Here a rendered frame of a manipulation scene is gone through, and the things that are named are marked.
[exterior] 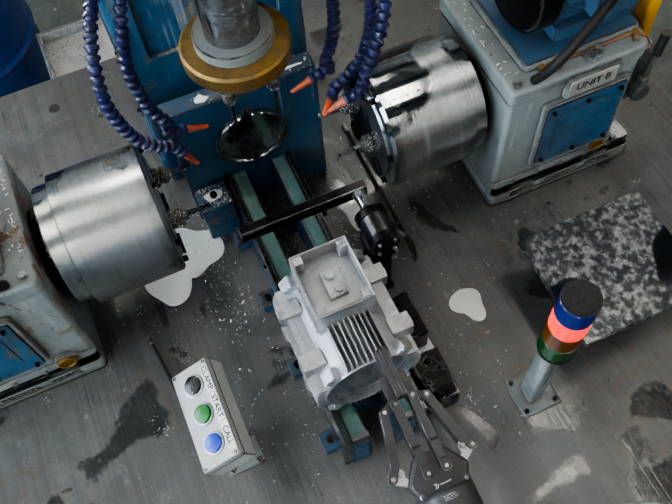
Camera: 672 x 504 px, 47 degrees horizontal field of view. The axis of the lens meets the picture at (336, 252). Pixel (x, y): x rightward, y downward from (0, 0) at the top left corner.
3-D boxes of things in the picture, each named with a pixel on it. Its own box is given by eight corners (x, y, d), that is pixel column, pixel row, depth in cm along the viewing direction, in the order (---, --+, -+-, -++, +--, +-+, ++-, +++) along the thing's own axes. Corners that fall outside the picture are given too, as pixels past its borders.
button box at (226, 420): (188, 382, 128) (168, 377, 124) (221, 361, 127) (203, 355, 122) (221, 477, 120) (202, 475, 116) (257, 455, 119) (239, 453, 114)
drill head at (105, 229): (5, 251, 153) (-58, 180, 132) (177, 185, 159) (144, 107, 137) (31, 357, 142) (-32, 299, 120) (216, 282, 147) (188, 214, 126)
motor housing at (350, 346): (278, 325, 142) (264, 278, 125) (371, 285, 145) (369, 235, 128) (321, 421, 133) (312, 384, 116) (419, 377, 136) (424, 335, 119)
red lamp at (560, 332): (540, 315, 118) (545, 303, 114) (573, 301, 119) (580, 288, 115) (561, 348, 116) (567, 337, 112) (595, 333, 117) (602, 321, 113)
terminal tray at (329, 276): (290, 279, 129) (286, 258, 123) (348, 255, 131) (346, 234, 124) (318, 338, 124) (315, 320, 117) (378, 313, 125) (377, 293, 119)
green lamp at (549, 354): (530, 338, 126) (535, 327, 122) (562, 324, 127) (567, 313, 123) (549, 369, 123) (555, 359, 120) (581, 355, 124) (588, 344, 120)
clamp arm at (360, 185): (362, 184, 146) (238, 233, 143) (362, 175, 144) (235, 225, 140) (370, 198, 145) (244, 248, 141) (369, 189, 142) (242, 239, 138)
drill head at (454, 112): (309, 135, 164) (298, 51, 142) (478, 70, 170) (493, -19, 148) (357, 225, 152) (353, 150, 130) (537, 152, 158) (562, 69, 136)
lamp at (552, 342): (535, 327, 122) (540, 315, 118) (567, 313, 123) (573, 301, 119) (555, 359, 120) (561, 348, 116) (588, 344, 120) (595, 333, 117)
